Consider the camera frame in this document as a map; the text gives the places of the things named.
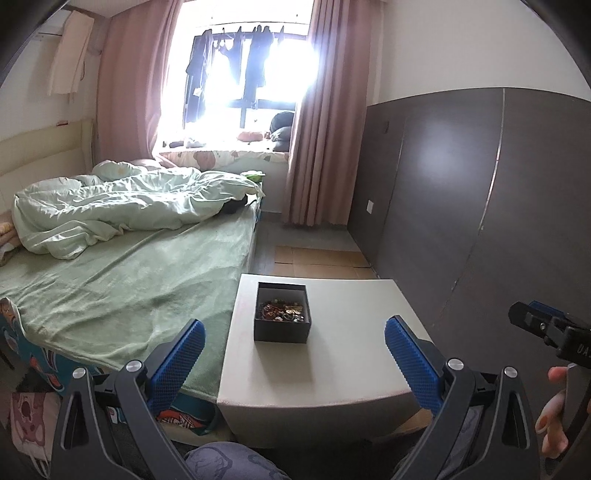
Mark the black jewelry box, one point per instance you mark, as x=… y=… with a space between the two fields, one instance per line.
x=281 y=334

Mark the person's right hand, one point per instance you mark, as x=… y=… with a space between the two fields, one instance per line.
x=549 y=424

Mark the white low table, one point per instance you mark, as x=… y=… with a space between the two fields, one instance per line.
x=351 y=332

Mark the row of hanging dark clothes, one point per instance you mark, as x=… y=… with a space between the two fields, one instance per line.
x=256 y=60

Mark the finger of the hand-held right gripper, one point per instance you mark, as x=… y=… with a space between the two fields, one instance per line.
x=542 y=308
x=531 y=321

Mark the white air conditioner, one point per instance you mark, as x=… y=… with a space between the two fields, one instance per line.
x=44 y=28

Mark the printed window seat cushion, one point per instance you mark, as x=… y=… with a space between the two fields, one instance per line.
x=221 y=158

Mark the dark pillow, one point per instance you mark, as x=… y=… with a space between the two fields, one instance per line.
x=281 y=131

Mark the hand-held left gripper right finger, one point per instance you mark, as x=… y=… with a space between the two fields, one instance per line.
x=411 y=364

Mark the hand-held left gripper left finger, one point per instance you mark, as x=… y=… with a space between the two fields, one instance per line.
x=178 y=364

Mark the pink cartoon cloth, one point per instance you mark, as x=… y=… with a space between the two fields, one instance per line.
x=32 y=415

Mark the small green item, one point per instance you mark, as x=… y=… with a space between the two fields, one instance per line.
x=254 y=176

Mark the beige cloth cover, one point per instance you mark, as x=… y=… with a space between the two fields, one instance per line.
x=67 y=55

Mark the cartoon printed bed sheet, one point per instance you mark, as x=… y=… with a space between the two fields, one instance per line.
x=41 y=360

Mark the bed with green sheet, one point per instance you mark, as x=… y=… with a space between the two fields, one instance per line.
x=115 y=286

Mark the pink curtain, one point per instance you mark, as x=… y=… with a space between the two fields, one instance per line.
x=332 y=138
x=134 y=83

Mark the light green duvet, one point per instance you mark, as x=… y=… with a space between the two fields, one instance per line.
x=115 y=203

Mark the beige headboard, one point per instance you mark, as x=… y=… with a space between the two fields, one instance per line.
x=41 y=147

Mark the window with dark frame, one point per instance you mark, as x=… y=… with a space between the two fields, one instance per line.
x=242 y=113

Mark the grey patterned cloth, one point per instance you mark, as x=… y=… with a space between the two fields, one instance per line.
x=231 y=464

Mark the white wall socket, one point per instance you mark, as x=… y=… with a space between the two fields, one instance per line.
x=371 y=206

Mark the pile of mixed jewelry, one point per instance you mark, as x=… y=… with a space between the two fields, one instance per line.
x=281 y=311

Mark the orange plush toy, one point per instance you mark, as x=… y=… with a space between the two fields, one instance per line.
x=249 y=136

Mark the cardboard floor sheets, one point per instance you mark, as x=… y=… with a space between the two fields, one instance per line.
x=318 y=261

